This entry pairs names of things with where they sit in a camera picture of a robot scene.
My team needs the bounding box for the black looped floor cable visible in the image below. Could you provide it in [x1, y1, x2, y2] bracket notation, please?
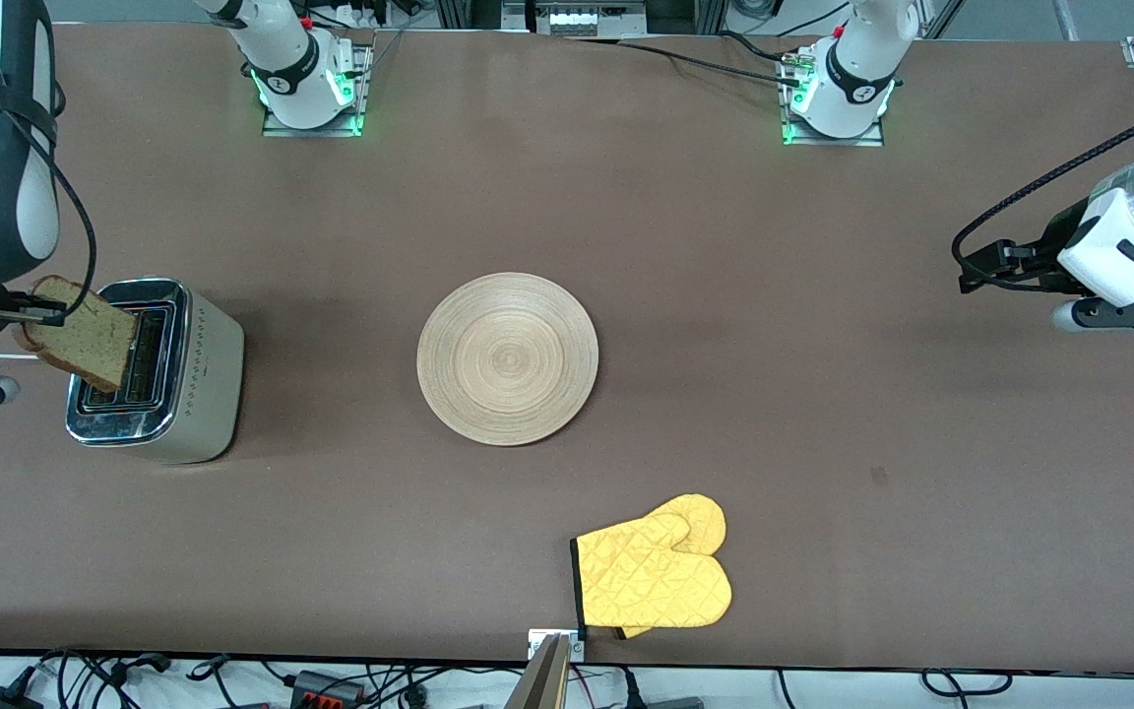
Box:
[921, 669, 1013, 699]

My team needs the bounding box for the thin black table cable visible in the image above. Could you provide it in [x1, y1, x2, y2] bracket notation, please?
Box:
[567, 37, 804, 86]

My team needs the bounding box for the wooden board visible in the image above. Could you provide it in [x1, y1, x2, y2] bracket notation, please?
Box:
[505, 633, 571, 709]

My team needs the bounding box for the thick black table cable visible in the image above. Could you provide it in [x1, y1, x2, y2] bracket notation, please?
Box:
[719, 30, 790, 64]

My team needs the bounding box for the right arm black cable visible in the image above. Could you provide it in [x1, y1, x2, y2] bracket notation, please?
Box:
[0, 69, 98, 322]

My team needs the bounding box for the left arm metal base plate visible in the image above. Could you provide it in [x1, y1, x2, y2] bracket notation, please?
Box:
[780, 47, 889, 149]

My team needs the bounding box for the small metal edge bracket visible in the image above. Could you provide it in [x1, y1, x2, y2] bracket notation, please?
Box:
[528, 628, 587, 662]

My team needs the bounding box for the silver two-slot toaster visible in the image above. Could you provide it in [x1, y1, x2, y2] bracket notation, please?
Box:
[65, 278, 246, 465]

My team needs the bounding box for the yellow quilted oven mitt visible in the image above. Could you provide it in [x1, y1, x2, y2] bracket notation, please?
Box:
[570, 493, 733, 640]

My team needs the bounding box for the black orange connector box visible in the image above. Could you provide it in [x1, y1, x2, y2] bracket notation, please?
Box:
[289, 670, 368, 709]

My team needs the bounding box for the round wooden plate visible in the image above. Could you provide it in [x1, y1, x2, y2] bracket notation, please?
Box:
[416, 273, 599, 447]

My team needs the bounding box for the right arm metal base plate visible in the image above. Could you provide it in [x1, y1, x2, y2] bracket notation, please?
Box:
[261, 39, 373, 139]

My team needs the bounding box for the white power strip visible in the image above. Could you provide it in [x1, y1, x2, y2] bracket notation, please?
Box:
[526, 0, 649, 38]

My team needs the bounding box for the bread slice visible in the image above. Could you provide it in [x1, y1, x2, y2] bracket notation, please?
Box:
[13, 275, 143, 394]

